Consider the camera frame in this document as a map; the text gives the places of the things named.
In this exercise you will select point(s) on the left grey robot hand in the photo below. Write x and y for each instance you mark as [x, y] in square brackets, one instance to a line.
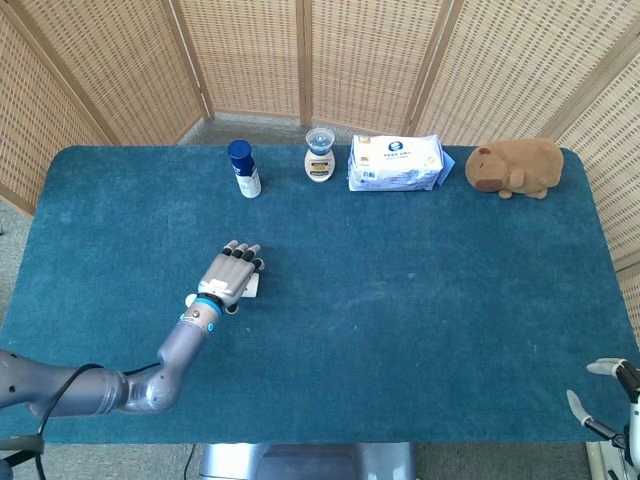
[230, 275]

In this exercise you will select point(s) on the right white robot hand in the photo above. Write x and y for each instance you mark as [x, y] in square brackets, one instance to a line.
[605, 367]

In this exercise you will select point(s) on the white paper cup green print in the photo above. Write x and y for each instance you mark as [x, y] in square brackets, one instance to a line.
[252, 286]

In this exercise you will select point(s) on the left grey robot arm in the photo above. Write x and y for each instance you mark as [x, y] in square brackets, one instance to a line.
[150, 370]

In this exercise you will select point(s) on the small white bottle cap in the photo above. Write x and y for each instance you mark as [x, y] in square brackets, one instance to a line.
[190, 300]

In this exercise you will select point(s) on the blue and white bottle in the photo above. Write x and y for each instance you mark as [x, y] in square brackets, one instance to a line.
[245, 170]

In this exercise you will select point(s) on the upside-down mayonnaise squeeze bottle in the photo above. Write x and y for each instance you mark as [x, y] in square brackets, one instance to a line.
[318, 160]

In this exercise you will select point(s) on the teal blue table cloth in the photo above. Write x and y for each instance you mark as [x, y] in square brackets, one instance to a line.
[375, 300]

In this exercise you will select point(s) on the white tissue pack blue print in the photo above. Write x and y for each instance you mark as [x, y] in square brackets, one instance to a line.
[395, 162]

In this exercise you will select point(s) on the grey robot torso base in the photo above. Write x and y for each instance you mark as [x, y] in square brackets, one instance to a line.
[307, 461]

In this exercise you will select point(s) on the brown capybara plush toy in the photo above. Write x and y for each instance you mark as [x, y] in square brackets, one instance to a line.
[520, 165]

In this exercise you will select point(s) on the wicker folding screen wooden frame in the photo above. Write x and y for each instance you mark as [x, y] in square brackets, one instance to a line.
[125, 65]

